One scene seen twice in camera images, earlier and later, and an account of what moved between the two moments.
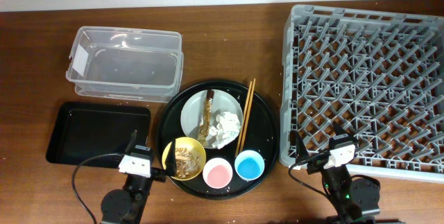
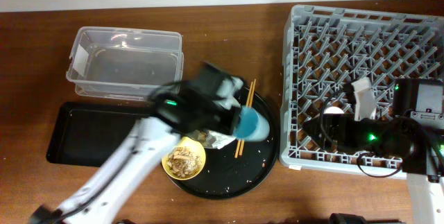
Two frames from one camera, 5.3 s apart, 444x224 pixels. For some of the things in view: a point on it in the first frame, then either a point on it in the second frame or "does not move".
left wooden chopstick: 243,117 does not move
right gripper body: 318,165 -> 369,135
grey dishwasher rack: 380,76 does not move
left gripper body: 150,173 -> 227,120
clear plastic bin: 142,64 does not move
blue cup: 249,165 -> 251,125
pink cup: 217,173 -> 333,110
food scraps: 188,162 does not move
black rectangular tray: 81,130 does not move
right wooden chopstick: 248,114 does not move
